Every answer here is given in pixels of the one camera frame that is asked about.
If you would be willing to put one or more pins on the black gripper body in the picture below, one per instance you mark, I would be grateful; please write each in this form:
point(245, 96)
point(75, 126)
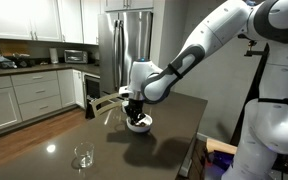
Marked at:
point(135, 107)

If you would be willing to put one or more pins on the mixed nuts and dried fruit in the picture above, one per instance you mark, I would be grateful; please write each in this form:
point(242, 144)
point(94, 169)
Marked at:
point(140, 124)

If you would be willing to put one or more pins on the white ceramic bowl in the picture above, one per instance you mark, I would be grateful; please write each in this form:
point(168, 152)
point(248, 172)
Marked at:
point(140, 128)

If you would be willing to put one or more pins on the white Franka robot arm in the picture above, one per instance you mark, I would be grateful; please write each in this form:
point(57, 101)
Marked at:
point(274, 126)

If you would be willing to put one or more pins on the wooden chair back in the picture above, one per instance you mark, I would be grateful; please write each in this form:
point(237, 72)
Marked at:
point(104, 101)

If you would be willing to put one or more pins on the black under-counter oven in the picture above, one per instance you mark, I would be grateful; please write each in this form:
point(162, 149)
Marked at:
point(92, 90)

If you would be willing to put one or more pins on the stainless steel refrigerator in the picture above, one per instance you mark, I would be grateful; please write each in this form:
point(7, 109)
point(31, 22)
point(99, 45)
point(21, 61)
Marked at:
point(117, 50)

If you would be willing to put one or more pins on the clear drinking glass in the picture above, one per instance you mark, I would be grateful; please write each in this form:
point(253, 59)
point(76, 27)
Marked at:
point(84, 156)

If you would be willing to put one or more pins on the silver toaster oven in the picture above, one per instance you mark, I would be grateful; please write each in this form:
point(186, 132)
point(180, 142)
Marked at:
point(75, 56)

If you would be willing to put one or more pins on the wooden box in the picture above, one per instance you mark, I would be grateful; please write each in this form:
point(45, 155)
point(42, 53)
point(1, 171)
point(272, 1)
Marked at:
point(220, 146)

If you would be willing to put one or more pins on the white paper towel roll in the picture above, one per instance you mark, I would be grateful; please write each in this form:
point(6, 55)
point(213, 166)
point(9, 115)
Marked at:
point(53, 55)

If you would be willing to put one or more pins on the white lower kitchen cabinets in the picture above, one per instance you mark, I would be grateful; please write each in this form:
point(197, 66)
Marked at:
point(34, 96)

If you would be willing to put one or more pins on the white kitchen cabinets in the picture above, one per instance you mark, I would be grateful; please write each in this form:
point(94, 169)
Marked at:
point(34, 96)
point(40, 20)

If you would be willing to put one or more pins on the white cabinet over refrigerator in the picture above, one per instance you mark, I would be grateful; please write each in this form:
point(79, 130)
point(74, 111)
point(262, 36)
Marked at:
point(127, 4)

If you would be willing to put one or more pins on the white upper kitchen cabinets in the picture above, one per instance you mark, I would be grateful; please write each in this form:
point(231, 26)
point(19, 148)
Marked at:
point(40, 20)

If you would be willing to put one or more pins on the dish rack with dishes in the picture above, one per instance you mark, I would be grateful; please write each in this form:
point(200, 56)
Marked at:
point(7, 62)

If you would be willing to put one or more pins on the wooden cutting board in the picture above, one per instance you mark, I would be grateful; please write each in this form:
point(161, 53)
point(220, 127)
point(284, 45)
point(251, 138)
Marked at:
point(12, 47)

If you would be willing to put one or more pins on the black camera stand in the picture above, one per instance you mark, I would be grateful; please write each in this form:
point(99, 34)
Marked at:
point(254, 51)

